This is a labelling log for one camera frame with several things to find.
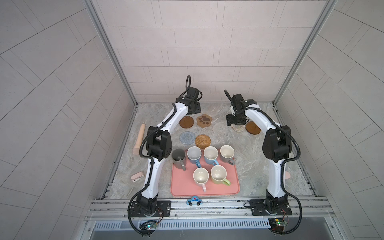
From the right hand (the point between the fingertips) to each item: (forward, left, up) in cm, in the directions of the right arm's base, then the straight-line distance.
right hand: (230, 122), depth 96 cm
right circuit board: (-54, -12, -10) cm, 56 cm away
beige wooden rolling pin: (-15, +58, 0) cm, 60 cm away
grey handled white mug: (-19, +5, -4) cm, 20 cm away
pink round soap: (-33, -26, -7) cm, 42 cm away
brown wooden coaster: (+7, +29, -6) cm, 31 cm away
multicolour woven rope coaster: (0, -6, -7) cm, 10 cm away
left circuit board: (-51, +46, -4) cm, 69 cm away
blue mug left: (-19, +25, -2) cm, 32 cm away
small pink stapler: (-30, +55, -2) cm, 62 cm away
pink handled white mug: (-31, +22, -5) cm, 38 cm away
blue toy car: (-42, +26, -6) cm, 50 cm away
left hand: (+9, +20, +8) cm, 23 cm away
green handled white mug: (-31, +12, -6) cm, 34 cm away
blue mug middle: (-19, +15, -4) cm, 25 cm away
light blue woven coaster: (-6, +29, -6) cm, 30 cm away
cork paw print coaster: (+8, +16, -6) cm, 19 cm away
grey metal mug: (-20, +34, -3) cm, 39 cm away
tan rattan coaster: (-8, +19, -7) cm, 22 cm away
